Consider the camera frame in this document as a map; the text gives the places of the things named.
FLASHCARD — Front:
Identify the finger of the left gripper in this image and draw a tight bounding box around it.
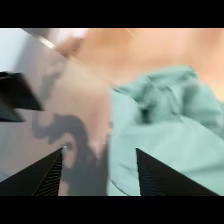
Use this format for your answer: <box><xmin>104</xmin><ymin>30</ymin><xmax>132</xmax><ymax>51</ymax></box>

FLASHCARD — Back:
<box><xmin>0</xmin><ymin>99</ymin><xmax>26</xmax><ymax>123</ymax></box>
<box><xmin>0</xmin><ymin>71</ymin><xmax>45</xmax><ymax>112</ymax></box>

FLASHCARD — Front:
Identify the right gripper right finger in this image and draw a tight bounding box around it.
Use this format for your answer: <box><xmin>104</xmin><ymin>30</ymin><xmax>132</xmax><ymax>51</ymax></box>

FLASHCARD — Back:
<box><xmin>135</xmin><ymin>147</ymin><xmax>218</xmax><ymax>197</ymax></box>

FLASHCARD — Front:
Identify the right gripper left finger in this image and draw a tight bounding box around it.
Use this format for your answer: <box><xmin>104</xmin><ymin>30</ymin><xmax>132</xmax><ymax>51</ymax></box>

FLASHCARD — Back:
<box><xmin>0</xmin><ymin>147</ymin><xmax>65</xmax><ymax>197</ymax></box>

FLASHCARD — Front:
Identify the light green T-shirt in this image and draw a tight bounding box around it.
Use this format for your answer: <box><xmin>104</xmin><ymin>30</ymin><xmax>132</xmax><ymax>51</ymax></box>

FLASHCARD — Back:
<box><xmin>107</xmin><ymin>65</ymin><xmax>224</xmax><ymax>197</ymax></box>

